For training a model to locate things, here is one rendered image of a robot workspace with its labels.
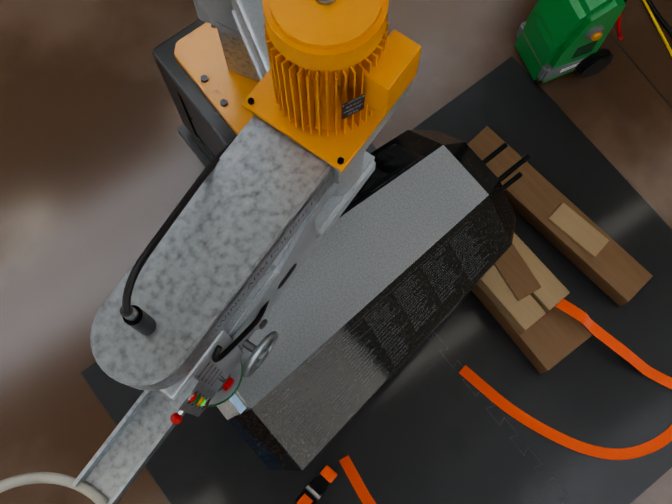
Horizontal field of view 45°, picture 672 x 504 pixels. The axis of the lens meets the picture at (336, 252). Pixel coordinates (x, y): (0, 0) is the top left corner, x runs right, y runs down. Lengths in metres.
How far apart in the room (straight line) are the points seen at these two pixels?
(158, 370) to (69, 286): 1.96
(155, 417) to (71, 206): 1.62
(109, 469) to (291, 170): 1.04
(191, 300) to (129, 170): 2.05
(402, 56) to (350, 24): 0.17
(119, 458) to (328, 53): 1.36
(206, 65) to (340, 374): 1.20
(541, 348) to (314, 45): 2.17
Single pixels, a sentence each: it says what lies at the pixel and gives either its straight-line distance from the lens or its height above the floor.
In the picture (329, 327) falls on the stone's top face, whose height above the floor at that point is 0.84.
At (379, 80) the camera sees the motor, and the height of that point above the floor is 1.98.
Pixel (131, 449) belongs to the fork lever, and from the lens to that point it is 2.38.
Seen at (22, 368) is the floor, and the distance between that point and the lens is 3.67.
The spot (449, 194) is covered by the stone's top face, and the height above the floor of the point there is 0.84.
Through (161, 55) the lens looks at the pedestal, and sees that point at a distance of 3.10.
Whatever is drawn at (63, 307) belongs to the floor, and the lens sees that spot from 3.66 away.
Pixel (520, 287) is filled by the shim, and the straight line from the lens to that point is 3.31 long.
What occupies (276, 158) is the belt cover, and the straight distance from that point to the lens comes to 1.82.
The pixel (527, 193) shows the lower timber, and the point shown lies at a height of 0.13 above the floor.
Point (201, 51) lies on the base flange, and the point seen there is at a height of 0.78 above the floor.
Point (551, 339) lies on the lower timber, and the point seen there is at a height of 0.14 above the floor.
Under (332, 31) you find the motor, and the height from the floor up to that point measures 2.12.
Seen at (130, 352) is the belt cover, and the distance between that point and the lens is 1.76.
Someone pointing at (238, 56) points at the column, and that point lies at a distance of 2.84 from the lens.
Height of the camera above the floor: 3.40
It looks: 75 degrees down
